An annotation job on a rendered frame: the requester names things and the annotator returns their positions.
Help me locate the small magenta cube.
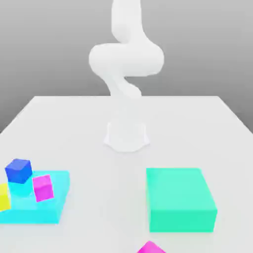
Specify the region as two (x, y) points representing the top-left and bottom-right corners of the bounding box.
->
(136, 240), (167, 253)
(32, 174), (55, 203)

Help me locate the small blue cube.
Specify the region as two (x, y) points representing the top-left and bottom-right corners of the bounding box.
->
(4, 158), (33, 184)

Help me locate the small cyan cube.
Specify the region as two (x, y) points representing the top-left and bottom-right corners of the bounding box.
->
(7, 177), (34, 198)

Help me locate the small yellow cube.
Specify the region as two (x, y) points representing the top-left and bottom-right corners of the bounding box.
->
(0, 183), (12, 212)

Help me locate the large green box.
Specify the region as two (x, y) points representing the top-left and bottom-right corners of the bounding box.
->
(146, 168), (218, 233)

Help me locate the large cyan box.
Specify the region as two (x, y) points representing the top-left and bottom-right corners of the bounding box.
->
(0, 170), (71, 225)

